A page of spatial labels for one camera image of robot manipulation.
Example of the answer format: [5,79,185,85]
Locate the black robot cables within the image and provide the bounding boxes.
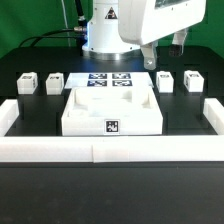
[18,0,89,48]

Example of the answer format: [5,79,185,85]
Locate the white U-shaped obstacle fence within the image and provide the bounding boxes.
[0,99,224,163]

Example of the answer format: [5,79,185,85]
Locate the white square table top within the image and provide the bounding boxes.
[61,86,163,136]

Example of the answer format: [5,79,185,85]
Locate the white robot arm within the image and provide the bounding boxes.
[82,0,206,70]

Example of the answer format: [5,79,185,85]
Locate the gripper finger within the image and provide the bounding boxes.
[169,29,188,56]
[141,42,158,70]

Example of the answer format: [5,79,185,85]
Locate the white marker base plate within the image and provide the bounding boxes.
[65,72,153,89]

